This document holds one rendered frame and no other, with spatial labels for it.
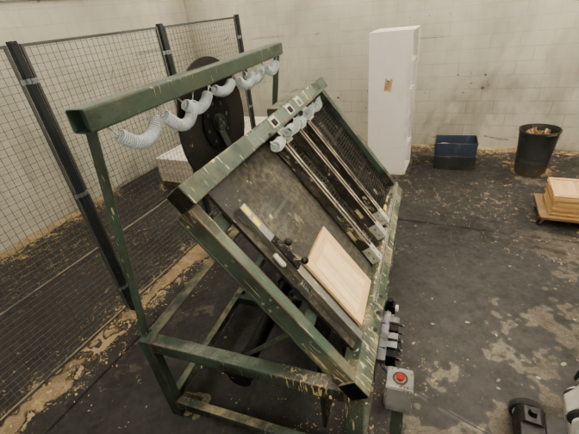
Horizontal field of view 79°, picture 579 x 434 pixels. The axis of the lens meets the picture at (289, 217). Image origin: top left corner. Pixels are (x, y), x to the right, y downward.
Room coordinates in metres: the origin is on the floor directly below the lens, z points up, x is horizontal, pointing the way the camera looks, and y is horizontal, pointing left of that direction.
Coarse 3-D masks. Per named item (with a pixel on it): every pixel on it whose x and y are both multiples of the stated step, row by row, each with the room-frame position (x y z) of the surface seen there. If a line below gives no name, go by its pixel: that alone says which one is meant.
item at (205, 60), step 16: (192, 64) 2.23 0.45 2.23; (208, 64) 2.38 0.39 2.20; (224, 80) 2.53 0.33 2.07; (224, 96) 2.49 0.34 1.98; (208, 112) 2.26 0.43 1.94; (224, 112) 2.44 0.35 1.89; (240, 112) 2.67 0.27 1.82; (192, 128) 2.09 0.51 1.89; (208, 128) 2.22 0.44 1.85; (224, 128) 2.33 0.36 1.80; (240, 128) 2.62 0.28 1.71; (192, 144) 2.05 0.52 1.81; (208, 144) 2.20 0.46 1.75; (224, 144) 2.36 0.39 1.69; (192, 160) 2.02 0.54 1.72; (208, 160) 2.16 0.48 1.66
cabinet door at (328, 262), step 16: (320, 240) 1.67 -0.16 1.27; (320, 256) 1.57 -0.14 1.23; (336, 256) 1.66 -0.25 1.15; (320, 272) 1.47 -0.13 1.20; (336, 272) 1.55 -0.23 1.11; (352, 272) 1.64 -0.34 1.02; (336, 288) 1.45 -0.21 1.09; (352, 288) 1.53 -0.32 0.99; (368, 288) 1.61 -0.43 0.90; (352, 304) 1.43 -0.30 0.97
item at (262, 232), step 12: (240, 216) 1.46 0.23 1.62; (252, 216) 1.46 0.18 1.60; (252, 228) 1.44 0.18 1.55; (264, 228) 1.44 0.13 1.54; (264, 240) 1.42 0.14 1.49; (276, 252) 1.40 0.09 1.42; (288, 264) 1.37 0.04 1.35; (300, 276) 1.35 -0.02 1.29; (312, 288) 1.33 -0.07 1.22; (324, 300) 1.31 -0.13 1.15; (336, 312) 1.29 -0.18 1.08; (348, 324) 1.27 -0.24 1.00; (360, 336) 1.25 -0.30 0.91
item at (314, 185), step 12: (288, 144) 2.11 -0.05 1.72; (288, 156) 2.07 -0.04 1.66; (300, 168) 2.04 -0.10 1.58; (312, 180) 2.01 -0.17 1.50; (312, 192) 2.01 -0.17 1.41; (324, 192) 1.99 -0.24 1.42; (324, 204) 1.98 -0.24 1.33; (336, 204) 1.99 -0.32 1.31; (336, 216) 1.95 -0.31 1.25; (348, 216) 1.97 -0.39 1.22; (348, 228) 1.92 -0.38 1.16; (360, 240) 1.89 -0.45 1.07; (372, 252) 1.86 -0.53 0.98
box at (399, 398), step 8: (392, 368) 1.03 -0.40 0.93; (400, 368) 1.03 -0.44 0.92; (392, 376) 0.99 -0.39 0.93; (408, 376) 0.98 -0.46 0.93; (392, 384) 0.95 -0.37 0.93; (408, 384) 0.94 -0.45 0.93; (392, 392) 0.93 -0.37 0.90; (400, 392) 0.92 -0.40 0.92; (408, 392) 0.91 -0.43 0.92; (392, 400) 0.93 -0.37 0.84; (400, 400) 0.92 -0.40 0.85; (408, 400) 0.91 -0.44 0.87; (392, 408) 0.93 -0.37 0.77; (400, 408) 0.92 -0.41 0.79; (408, 408) 0.90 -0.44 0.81
